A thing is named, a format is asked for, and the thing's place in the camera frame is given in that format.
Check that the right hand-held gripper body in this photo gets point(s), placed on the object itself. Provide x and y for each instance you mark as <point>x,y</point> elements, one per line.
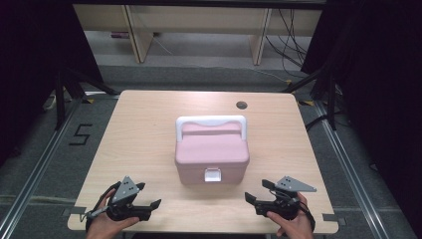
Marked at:
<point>292,185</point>

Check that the beige wooden desk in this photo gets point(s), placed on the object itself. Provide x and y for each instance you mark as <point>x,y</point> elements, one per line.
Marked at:
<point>199,20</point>

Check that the person's left hand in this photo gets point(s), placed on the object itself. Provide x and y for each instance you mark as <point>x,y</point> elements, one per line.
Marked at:
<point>103,229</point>

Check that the round grey table grommet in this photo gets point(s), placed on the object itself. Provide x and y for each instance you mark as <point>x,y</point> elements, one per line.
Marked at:
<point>241,105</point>

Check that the person's right hand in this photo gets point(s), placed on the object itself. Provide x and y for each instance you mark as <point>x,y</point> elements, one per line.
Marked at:
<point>297,229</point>

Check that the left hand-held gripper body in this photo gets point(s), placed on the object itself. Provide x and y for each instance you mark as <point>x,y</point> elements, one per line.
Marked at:
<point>126,190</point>

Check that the black metal stand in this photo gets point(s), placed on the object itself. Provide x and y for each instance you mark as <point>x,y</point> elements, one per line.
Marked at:
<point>60,99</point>
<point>331,99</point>

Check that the metal floor rail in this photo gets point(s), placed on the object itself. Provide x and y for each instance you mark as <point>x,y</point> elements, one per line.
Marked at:
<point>348,172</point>
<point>36,172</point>

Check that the black curtain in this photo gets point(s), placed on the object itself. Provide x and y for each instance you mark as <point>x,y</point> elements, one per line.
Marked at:
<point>33,66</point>
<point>381,83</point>

